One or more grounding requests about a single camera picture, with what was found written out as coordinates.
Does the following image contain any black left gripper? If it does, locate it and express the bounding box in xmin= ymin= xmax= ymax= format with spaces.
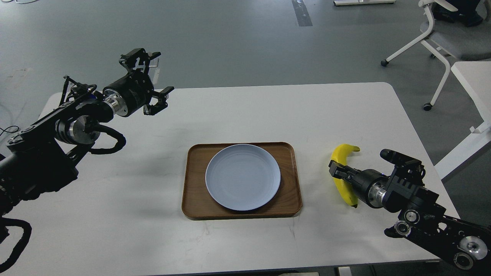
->
xmin=103 ymin=48 xmax=174 ymax=117

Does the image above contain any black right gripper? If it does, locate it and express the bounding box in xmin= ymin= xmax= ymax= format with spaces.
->
xmin=328 ymin=149 xmax=422 ymax=205

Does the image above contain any yellow banana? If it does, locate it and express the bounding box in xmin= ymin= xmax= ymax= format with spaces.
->
xmin=331 ymin=144 xmax=361 ymax=208

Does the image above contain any light blue plate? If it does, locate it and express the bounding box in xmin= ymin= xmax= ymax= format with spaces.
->
xmin=205 ymin=144 xmax=281 ymax=211

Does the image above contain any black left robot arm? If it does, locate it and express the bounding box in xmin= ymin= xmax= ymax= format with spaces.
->
xmin=0 ymin=48 xmax=174 ymax=272

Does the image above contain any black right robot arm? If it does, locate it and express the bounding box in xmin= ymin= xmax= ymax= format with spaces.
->
xmin=329 ymin=144 xmax=491 ymax=276

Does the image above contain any brown wooden tray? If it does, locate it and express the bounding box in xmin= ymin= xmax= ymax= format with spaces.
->
xmin=182 ymin=142 xmax=302 ymax=220

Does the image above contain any white side table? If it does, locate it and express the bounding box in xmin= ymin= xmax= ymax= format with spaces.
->
xmin=435 ymin=60 xmax=490 ymax=179

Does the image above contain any white office chair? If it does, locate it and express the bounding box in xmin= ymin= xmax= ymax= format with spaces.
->
xmin=381 ymin=0 xmax=491 ymax=111

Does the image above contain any white base bar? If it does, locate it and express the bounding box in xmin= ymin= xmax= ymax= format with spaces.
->
xmin=333 ymin=0 xmax=396 ymax=7

